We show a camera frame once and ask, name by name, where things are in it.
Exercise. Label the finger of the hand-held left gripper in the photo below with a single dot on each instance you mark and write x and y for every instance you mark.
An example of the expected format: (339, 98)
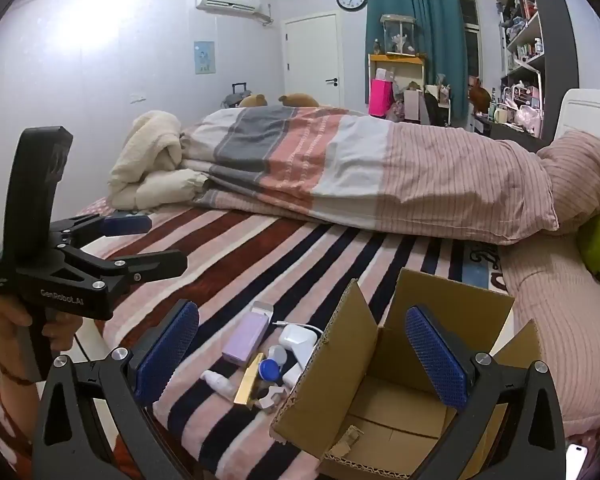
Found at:
(150, 264)
(125, 224)

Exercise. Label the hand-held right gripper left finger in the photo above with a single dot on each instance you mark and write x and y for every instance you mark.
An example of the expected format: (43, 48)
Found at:
(167, 355)

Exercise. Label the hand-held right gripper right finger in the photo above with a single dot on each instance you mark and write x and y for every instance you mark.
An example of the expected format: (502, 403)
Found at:
(437, 360)

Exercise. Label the brown cardboard box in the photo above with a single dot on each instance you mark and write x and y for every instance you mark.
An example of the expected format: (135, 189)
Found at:
(380, 410)

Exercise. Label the person's left forearm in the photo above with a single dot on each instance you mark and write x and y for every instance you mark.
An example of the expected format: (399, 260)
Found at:
(7, 410)

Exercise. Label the person's left hand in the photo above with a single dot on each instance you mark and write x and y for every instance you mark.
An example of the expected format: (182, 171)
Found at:
(5, 330)

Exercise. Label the small white bottle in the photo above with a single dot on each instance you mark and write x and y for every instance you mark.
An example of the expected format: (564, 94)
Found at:
(220, 385)

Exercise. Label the cream fleece blanket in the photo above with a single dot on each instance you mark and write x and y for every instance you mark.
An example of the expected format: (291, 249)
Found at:
(150, 160)

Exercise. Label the purple box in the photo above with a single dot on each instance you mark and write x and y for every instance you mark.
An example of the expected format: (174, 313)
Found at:
(245, 340)

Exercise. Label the gold box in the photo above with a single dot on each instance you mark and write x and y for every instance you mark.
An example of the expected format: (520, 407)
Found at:
(249, 382)

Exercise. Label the white plastic clip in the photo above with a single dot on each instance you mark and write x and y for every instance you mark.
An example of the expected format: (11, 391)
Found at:
(270, 397)

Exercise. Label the pink striped pillow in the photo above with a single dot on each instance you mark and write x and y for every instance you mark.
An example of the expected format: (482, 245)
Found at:
(560, 330)
(580, 180)

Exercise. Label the striped bed blanket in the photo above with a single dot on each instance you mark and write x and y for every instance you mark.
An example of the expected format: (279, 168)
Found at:
(280, 260)

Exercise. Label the grey suitcase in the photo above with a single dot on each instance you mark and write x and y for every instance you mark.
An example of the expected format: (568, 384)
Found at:
(235, 96)

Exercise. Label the white phone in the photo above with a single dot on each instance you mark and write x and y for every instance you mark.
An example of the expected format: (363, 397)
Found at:
(575, 460)

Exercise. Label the brown teddy bear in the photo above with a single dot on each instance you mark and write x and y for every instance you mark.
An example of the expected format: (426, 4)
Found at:
(252, 101)
(297, 100)

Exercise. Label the striped pink grey duvet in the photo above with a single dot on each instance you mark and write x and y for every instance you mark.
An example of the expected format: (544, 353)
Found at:
(355, 170)

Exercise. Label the dark desk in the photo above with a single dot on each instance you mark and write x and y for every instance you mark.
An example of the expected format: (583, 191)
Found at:
(505, 132)

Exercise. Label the white door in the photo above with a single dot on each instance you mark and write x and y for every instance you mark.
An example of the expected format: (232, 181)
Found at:
(312, 60)

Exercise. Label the brown plush toy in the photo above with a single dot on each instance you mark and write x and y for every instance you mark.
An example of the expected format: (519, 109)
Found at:
(480, 96)

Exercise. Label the pink bag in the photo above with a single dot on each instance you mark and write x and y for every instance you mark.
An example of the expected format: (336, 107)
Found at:
(380, 97)

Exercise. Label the white headboard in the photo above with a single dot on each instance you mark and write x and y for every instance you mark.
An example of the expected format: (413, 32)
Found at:
(587, 110)

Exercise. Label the yellow shelf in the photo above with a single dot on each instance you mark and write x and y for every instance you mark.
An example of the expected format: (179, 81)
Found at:
(395, 59)

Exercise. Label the teal curtain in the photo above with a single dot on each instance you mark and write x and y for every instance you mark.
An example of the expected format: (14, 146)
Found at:
(440, 35)

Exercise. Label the glass display case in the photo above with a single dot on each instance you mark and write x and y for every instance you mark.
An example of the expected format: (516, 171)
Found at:
(397, 35)

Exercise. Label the window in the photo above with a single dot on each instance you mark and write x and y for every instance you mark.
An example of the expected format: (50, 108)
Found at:
(470, 15)

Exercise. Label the dark bookshelf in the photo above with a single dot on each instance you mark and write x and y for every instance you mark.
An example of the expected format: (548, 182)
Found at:
(555, 25)

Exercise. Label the wall poster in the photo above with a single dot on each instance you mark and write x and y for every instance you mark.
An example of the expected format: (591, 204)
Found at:
(204, 57)

